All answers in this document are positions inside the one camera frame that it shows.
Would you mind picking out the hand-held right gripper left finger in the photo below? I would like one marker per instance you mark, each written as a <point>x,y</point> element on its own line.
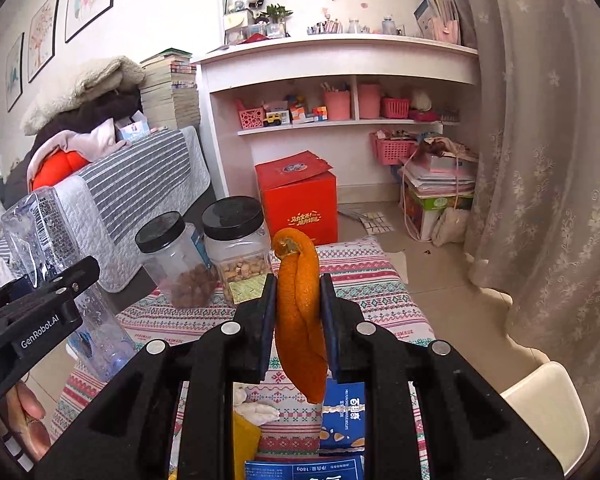
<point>267,322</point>

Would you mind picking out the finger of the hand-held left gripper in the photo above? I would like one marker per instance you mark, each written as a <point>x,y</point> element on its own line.
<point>75,275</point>

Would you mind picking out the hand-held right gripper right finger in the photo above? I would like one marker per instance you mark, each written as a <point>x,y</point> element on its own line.
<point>328,327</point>

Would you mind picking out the orange peel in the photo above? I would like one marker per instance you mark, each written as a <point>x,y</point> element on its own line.
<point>295,310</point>

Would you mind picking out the clear plastic bottle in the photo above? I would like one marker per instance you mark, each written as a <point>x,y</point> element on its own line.
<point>45,230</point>

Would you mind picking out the blue biscuit box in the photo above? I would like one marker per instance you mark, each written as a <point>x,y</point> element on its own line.
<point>345,410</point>

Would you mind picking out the white tissue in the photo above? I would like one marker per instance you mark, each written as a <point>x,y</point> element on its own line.
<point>255,410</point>

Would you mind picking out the white plastic bin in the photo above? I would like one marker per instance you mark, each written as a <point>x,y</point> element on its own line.
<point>545,410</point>

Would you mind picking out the person's left hand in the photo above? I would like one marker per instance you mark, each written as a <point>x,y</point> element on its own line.
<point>29,400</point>

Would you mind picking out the patterned striped tablecloth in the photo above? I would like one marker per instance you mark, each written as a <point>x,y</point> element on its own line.
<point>380,285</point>

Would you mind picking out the plastic jar of peanuts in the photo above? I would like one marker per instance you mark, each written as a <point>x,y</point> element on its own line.
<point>237,255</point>

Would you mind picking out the plastic jar of brown nuts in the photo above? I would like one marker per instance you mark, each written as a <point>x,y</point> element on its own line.
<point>180,270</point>

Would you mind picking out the orange cushion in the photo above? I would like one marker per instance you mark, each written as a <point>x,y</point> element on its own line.
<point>60,170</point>

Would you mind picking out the paint set tray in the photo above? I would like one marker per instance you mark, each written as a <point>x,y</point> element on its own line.
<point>375,221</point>

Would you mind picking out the red cardboard box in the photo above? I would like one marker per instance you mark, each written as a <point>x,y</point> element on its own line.
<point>300,205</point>

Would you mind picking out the grey striped quilted cover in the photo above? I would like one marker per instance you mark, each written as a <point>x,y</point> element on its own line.
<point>145,175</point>

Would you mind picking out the yellow packet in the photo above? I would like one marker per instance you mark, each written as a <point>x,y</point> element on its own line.
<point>245,450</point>

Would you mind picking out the pink white garment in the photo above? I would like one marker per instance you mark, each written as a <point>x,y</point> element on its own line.
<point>97,140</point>

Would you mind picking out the blue white tissue box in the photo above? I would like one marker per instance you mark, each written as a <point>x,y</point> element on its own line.
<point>132,131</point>

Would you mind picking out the white tote bag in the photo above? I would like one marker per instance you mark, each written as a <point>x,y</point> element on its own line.
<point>450,227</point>

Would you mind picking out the green white carton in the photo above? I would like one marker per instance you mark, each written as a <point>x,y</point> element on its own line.
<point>440,205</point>

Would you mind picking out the dark clothing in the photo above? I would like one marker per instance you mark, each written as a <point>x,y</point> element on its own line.
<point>95,110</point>

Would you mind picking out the pink plastic crate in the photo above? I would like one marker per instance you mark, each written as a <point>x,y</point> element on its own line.
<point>395,151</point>

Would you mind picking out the stack of papers and books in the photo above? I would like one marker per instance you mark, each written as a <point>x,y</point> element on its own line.
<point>440,175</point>

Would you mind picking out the beige fleece blanket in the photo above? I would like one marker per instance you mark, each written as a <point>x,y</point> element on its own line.
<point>85,82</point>

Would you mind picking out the yellow toy truck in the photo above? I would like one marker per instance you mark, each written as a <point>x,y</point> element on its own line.
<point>272,119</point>

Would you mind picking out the small pink patterned basket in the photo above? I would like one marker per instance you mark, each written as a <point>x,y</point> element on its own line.
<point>250,119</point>

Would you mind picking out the narrow framed picture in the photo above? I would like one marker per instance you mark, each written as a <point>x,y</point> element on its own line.
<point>15,72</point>

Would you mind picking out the colourful puzzle cube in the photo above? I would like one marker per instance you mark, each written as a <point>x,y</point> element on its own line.
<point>320,112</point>

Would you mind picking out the pink pen holder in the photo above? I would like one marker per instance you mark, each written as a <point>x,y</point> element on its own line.
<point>336,105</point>

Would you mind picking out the pink mesh basket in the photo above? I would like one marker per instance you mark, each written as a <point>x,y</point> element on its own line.
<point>395,108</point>

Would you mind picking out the framed tree picture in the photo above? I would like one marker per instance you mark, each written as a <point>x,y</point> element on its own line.
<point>44,35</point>

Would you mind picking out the white lace curtain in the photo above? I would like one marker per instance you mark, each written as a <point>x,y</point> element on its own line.
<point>530,160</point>

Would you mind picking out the white shelf unit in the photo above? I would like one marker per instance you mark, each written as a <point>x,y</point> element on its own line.
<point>330,60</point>

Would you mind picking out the row of small bottles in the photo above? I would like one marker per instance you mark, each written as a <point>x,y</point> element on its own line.
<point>325,27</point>

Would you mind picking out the green plant in glass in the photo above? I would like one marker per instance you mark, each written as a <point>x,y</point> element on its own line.
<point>277,17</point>

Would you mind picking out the dark-haired doll figure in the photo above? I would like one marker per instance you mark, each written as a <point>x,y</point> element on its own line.
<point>255,2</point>

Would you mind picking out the pink file holder with papers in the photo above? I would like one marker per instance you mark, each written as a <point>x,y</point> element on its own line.
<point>437,17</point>

